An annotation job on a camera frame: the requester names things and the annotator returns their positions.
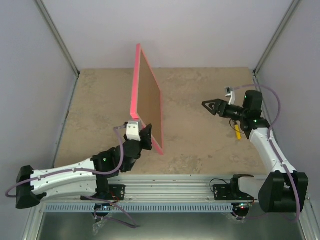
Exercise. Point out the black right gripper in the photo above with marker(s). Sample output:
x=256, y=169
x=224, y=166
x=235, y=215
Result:
x=218, y=103

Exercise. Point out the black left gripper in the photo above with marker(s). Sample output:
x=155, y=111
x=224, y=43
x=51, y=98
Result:
x=146, y=138

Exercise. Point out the pink picture frame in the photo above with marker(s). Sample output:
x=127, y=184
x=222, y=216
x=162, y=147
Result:
x=147, y=99

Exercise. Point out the yellow screwdriver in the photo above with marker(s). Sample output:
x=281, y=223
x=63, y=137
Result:
x=237, y=130

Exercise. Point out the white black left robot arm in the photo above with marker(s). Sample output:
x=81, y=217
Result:
x=87, y=178

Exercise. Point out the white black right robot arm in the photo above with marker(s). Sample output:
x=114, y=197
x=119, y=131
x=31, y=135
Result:
x=285, y=189

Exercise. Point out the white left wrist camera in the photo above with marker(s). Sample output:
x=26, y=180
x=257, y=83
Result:
x=133, y=130

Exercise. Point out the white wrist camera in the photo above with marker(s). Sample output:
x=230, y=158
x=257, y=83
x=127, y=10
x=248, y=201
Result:
x=133, y=130
x=230, y=93

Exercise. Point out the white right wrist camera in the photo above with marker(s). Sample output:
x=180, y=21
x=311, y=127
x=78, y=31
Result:
x=230, y=93

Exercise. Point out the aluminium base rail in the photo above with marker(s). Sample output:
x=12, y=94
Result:
x=165, y=188

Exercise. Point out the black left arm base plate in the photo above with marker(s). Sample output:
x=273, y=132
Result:
x=114, y=192

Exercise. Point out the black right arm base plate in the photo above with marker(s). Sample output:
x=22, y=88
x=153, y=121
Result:
x=224, y=192

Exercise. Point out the grey slotted cable duct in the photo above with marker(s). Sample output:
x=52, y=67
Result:
x=90, y=207

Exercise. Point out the right aluminium corner post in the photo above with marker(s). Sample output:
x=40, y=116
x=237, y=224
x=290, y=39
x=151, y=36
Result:
x=277, y=34

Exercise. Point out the aluminium corner post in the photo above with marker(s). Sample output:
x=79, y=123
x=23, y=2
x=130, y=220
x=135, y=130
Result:
x=277, y=34
x=54, y=30

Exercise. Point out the left aluminium corner post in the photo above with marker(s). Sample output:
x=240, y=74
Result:
x=54, y=30

